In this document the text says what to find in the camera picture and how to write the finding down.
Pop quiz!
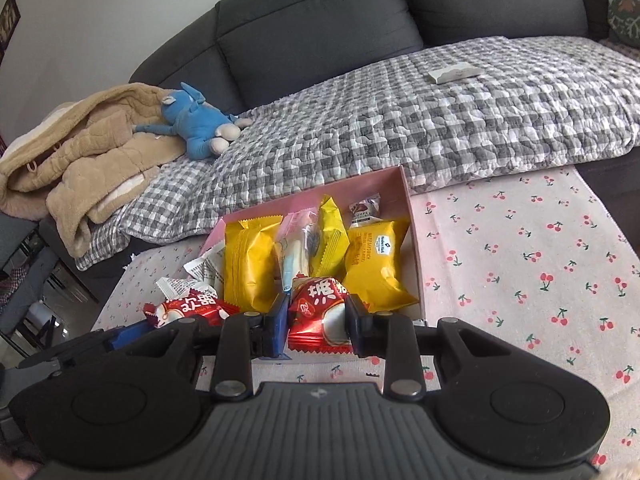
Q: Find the flat white box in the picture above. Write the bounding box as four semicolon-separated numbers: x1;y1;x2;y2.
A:
428;62;485;85

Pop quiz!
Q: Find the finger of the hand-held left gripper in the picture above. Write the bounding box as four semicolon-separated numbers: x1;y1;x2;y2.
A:
100;321;153;356

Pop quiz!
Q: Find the blue plush toy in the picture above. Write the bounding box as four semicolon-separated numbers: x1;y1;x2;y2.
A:
132;82;253;161

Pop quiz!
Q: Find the white and blue snack packet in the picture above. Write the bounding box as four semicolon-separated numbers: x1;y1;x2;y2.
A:
280;230;313;293

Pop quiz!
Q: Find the grey checked quilt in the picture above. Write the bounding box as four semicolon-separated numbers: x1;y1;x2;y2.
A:
75;35;640;273

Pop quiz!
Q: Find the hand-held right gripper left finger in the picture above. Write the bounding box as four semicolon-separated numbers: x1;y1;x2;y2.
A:
144;293;291;403

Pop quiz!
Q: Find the small white snack packet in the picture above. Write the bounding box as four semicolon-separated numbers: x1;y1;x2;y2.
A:
156;276;206;302
183;252;226;297

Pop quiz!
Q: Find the narrow yellow snack packet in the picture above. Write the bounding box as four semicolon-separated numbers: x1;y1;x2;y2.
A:
310;195;351;278

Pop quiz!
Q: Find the dark chair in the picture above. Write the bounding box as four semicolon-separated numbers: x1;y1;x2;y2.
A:
0;215;76;346

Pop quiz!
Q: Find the dark wall picture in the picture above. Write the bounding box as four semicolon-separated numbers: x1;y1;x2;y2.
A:
0;0;21;48

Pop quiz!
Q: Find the plain yellow snack packet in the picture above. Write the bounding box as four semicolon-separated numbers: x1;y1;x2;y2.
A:
223;214;291;316

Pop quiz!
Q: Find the red snack packet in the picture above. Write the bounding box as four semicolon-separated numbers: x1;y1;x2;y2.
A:
144;290;240;329
287;275;353;356

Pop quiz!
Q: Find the silver chocolate packet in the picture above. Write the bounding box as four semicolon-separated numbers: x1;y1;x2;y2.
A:
348;195;383;226

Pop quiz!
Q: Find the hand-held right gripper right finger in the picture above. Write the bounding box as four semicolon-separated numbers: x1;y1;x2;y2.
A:
344;293;497;403

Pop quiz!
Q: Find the dark grey sofa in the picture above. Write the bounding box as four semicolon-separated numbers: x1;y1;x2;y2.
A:
129;0;640;233

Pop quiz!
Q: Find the leaf patterned cushion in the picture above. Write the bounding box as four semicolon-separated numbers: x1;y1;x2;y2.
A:
605;0;640;48

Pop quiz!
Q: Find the cherry print cloth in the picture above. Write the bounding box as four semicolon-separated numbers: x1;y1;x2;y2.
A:
92;166;640;480

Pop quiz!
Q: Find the yellow packet with blue label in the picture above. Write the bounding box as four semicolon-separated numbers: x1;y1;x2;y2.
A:
342;217;420;313

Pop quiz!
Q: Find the beige fleece jacket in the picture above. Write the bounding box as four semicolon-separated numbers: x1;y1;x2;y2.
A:
0;82;186;261

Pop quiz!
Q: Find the pink box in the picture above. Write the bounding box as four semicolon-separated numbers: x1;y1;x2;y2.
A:
199;166;428;361

